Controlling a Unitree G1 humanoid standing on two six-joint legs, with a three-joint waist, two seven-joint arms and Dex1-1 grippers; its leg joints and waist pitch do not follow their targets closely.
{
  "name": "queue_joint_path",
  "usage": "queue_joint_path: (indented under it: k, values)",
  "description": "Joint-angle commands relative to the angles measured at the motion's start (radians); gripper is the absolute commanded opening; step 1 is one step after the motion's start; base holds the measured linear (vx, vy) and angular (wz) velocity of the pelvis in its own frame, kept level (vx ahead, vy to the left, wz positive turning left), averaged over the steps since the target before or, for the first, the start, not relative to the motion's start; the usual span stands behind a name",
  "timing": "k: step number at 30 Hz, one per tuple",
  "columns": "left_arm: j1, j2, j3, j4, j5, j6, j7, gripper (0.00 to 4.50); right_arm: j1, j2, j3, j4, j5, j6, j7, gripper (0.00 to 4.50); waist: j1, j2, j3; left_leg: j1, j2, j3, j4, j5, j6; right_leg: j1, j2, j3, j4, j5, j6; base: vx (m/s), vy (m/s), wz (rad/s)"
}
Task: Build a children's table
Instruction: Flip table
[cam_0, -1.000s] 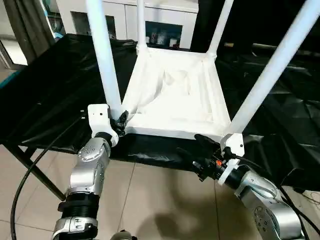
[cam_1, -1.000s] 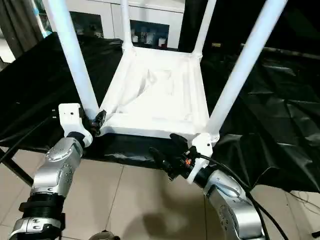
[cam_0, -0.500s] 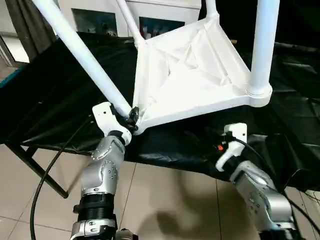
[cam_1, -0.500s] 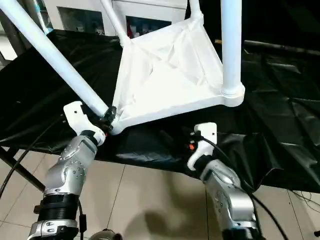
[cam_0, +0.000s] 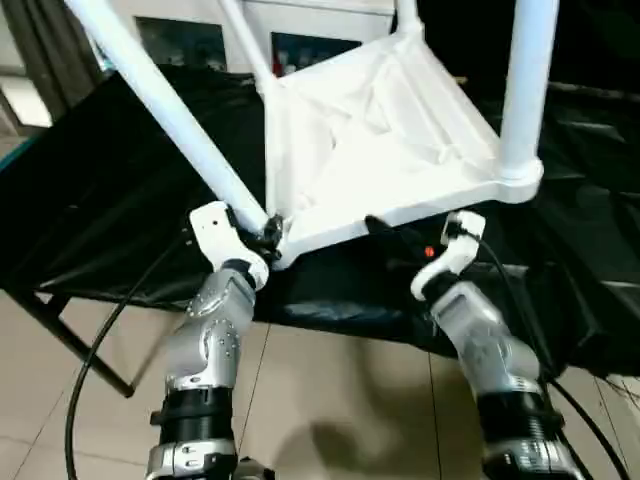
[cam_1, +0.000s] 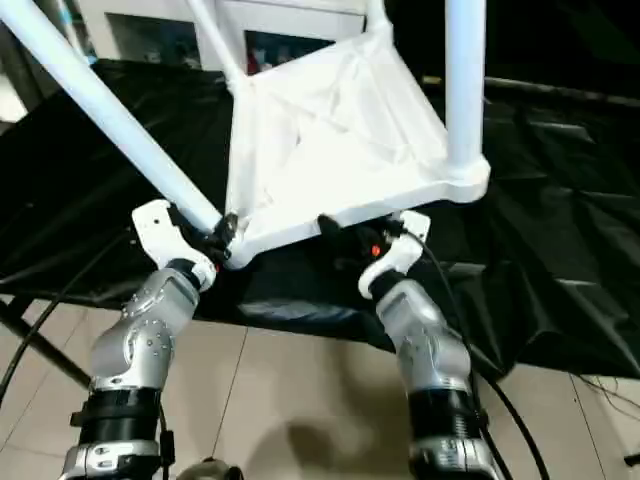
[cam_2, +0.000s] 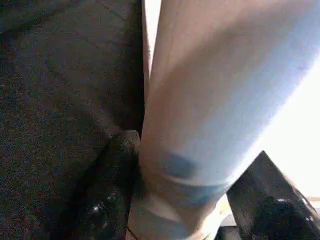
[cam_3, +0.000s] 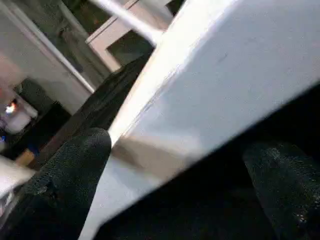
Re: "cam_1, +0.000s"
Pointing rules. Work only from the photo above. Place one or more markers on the black metal stand leg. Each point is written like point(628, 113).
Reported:
point(40, 345)

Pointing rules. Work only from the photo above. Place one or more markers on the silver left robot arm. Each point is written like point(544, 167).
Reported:
point(135, 350)

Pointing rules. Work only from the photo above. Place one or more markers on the white plastic table leg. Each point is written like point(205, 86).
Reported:
point(376, 15)
point(215, 40)
point(110, 110)
point(465, 80)

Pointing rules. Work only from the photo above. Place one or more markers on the grey curtain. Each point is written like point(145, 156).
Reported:
point(25, 60)

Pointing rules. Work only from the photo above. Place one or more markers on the black furniture with gold label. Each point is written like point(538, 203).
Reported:
point(560, 40)

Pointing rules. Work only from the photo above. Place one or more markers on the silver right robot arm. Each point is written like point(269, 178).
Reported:
point(430, 350)

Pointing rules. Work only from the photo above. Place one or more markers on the black mat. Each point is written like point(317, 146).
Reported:
point(560, 250)

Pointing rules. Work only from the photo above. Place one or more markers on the white cabinet with glass doors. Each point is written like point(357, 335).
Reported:
point(300, 20)

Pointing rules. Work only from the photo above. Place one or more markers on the white plastic table top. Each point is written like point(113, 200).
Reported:
point(340, 130)

